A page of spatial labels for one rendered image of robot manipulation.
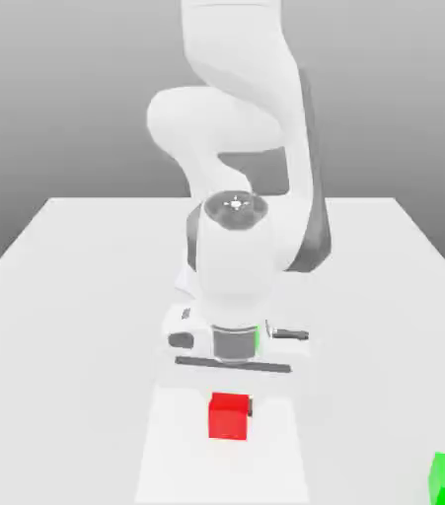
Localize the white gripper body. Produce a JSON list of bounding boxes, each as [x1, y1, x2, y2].
[[163, 353, 304, 395]]

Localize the small red cube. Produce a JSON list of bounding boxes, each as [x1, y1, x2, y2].
[[207, 391, 252, 442]]

